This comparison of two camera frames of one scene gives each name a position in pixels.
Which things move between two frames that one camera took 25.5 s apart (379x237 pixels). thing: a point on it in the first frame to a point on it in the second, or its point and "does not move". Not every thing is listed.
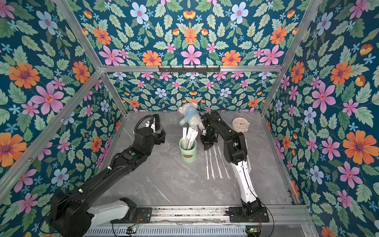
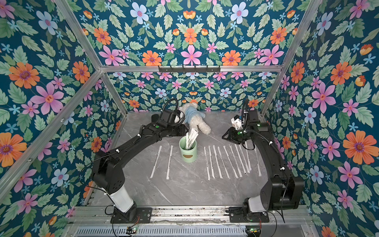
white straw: x=249 y=167 does not move
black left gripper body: x=157 y=139 to x=177 y=131
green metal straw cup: x=188 y=155 does not move
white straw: x=208 y=176 does not move
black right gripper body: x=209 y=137 to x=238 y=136
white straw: x=228 y=177 does not move
